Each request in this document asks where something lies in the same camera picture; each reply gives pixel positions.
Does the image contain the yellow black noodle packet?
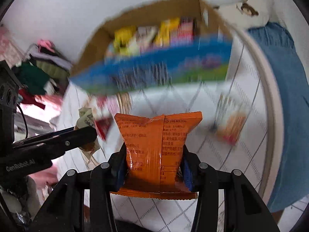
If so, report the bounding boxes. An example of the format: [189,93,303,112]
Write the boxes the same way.
[153,17,196,48]

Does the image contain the cardboard milk carton box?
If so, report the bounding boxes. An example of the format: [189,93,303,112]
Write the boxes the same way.
[70,0,233,95]

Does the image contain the yellow striped snack packet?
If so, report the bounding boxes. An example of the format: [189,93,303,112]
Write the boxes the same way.
[113,26,137,55]

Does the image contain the white bear print pillow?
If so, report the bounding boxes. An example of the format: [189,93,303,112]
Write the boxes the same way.
[213,0,273,30]

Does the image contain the clothes rack with clothes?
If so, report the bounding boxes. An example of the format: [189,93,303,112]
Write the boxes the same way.
[12,43,73,109]

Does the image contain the egg yolk pastry packet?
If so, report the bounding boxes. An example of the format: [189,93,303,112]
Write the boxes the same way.
[74,107,99,159]

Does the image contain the white diamond pattern quilt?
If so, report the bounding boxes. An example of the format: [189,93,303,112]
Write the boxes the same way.
[49,26,284,232]

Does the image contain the blue bed sheet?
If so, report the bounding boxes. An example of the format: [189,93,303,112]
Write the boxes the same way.
[248,22,308,212]

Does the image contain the white oat cookie packet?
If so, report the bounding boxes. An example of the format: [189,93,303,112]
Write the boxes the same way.
[213,93,249,146]

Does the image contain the white chocolate wafer packet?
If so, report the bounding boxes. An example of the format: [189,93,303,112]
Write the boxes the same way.
[136,26,158,53]

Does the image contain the red triangular snack packet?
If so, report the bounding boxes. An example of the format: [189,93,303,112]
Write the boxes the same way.
[93,96,119,140]

